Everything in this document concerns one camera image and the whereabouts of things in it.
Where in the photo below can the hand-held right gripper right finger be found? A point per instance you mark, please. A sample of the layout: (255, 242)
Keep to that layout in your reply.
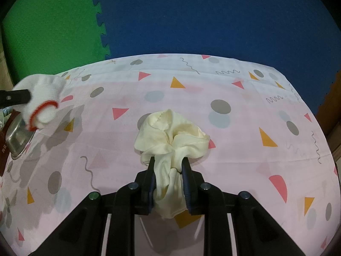
(186, 184)

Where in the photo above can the brown foam mat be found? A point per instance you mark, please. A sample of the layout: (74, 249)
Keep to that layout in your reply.
(330, 106)

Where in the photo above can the blue foam mat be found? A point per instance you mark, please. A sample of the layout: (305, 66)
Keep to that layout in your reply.
(213, 18)

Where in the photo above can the white glove with red cuff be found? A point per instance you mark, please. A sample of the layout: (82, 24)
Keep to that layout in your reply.
(45, 88)

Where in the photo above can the green foam mat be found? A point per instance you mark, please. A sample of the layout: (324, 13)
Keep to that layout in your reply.
(48, 32)

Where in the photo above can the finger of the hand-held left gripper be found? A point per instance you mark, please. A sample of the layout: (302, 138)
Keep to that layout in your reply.
(16, 96)

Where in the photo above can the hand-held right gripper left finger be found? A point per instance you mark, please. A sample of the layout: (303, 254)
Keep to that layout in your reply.
(151, 178)

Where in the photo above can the cream cloth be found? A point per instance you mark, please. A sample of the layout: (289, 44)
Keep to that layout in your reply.
(170, 133)

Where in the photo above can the steel bowl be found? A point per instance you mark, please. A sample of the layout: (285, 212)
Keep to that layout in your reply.
(18, 136)

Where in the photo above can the red box with yellow inside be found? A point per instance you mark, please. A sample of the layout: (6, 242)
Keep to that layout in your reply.
(3, 154)

